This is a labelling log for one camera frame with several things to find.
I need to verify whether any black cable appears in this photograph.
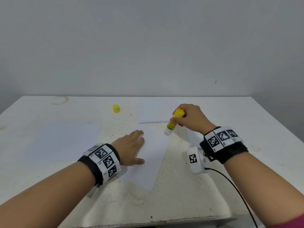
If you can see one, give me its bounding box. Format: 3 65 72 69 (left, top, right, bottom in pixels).
204 167 260 228

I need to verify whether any pink sleeve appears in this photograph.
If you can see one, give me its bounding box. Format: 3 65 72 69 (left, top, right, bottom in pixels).
270 214 304 228

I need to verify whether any black marker wristband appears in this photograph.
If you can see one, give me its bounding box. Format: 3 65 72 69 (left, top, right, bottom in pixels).
199 126 250 165
77 143 122 187

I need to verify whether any person's left hand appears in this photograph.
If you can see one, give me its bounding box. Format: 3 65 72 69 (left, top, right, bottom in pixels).
111 130 146 166

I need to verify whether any person's right hand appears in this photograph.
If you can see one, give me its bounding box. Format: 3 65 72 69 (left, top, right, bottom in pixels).
169 103 218 137

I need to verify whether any person's left forearm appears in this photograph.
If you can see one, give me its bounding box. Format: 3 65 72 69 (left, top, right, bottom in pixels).
0 161 98 228

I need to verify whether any glued white paper sheet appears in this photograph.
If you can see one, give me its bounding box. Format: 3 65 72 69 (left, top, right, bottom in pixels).
118 126 173 192
136 97 187 124

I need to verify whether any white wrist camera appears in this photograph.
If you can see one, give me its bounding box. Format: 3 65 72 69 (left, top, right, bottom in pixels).
86 183 103 198
186 146 209 175

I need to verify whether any stack of white paper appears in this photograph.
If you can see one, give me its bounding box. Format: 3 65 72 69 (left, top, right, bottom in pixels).
184 121 261 162
23 122 103 165

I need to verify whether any yellow glue stick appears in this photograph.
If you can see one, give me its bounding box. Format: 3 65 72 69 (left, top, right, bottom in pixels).
164 108 186 137

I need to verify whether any person's right forearm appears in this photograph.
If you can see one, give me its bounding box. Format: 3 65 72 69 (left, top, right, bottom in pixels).
226 151 304 227

